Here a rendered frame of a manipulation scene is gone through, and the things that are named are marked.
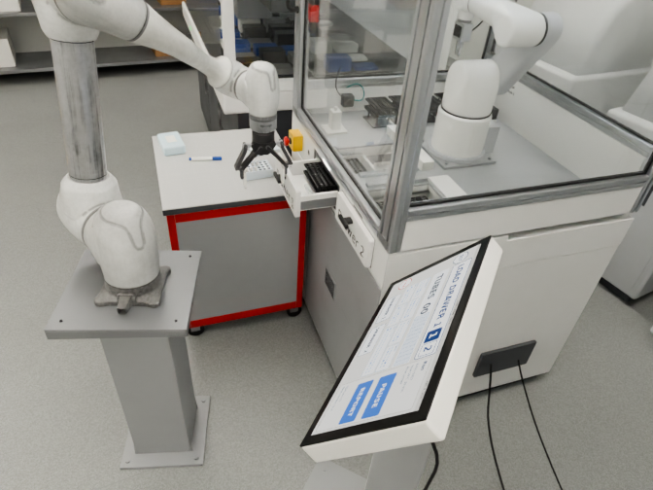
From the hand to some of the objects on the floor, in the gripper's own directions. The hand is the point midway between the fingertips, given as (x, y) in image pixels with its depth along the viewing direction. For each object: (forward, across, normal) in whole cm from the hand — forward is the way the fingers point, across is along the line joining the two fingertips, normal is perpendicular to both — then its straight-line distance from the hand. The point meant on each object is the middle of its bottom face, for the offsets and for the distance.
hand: (263, 182), depth 176 cm
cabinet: (+91, +72, -2) cm, 116 cm away
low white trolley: (+91, -6, +44) cm, 102 cm away
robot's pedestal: (+91, -46, -30) cm, 107 cm away
